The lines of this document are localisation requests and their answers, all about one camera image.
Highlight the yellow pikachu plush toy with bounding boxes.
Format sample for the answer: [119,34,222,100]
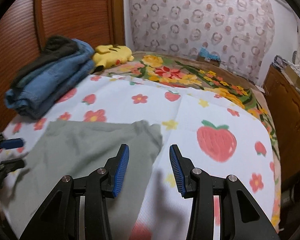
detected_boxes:
[93,44,134,69]

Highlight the cardboard box with blue bag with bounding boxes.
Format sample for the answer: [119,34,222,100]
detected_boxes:
[196,47,221,67]

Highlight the wooden louvered wardrobe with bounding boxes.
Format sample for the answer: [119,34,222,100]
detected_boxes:
[0,0,126,133]

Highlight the folded blue jeans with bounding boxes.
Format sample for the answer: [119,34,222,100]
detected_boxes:
[4,39,94,120]

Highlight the floral brown blanket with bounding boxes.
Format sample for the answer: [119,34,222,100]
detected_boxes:
[101,51,281,229]

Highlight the circle patterned sheer curtain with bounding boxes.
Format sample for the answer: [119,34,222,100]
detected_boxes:
[129,0,275,83]

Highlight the cardboard box on cabinet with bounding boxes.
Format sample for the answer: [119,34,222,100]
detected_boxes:
[283,64,300,91]

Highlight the grey-green shorts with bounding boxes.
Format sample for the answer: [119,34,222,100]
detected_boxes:
[2,120,162,239]

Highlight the folded black pants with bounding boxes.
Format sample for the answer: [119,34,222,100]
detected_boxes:
[10,35,79,89]

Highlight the wooden sideboard cabinet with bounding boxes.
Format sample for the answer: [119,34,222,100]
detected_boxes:
[263,66,300,182]

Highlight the white strawberry flower bedsheet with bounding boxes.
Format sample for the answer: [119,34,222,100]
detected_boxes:
[0,76,275,239]

